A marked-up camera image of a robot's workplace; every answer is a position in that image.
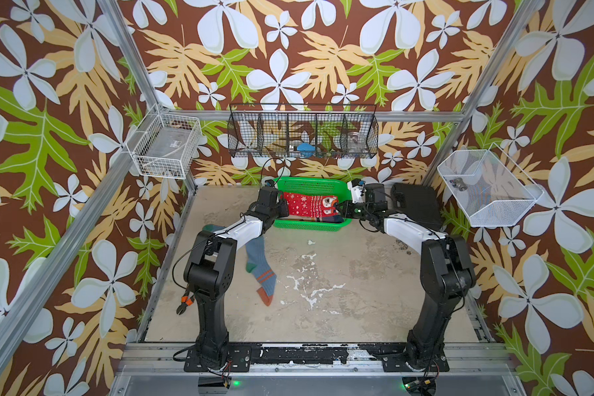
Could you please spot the cream purple striped sock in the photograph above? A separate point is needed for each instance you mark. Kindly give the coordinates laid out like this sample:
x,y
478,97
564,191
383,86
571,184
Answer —
x,y
334,219

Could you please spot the white wire basket left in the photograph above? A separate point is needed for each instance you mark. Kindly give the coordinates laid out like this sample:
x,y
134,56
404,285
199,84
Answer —
x,y
163,144

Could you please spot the green plastic basket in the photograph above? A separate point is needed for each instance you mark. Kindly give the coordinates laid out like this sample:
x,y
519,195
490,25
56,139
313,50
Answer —
x,y
312,187

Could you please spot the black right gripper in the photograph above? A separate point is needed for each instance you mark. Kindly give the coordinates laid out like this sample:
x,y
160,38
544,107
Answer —
x,y
346,212

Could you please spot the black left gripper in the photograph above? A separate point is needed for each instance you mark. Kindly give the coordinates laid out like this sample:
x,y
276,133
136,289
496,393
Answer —
x,y
284,209

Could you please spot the red christmas sock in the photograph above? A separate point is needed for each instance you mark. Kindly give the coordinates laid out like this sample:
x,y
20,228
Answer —
x,y
311,206

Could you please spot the white mesh basket right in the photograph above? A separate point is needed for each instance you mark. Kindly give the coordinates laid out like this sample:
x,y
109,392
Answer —
x,y
489,186

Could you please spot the black wire shelf basket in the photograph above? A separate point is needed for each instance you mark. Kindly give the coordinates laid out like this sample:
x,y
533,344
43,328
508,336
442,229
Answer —
x,y
287,130

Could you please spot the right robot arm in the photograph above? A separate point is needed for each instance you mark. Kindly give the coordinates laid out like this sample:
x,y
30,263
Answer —
x,y
446,275

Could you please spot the blue green orange sock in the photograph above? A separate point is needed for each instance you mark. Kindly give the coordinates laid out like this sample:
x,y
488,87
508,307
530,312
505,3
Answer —
x,y
258,266
213,229

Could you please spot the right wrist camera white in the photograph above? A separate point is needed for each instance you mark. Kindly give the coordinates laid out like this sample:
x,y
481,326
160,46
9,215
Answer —
x,y
357,190

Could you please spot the black plastic tool case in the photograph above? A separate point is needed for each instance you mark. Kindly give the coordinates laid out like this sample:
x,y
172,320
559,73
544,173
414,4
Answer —
x,y
419,203

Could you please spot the orange black pliers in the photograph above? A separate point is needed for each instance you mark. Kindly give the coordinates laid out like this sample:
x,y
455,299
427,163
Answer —
x,y
187,300

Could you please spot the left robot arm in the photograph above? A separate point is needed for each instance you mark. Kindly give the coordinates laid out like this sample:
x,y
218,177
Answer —
x,y
209,273

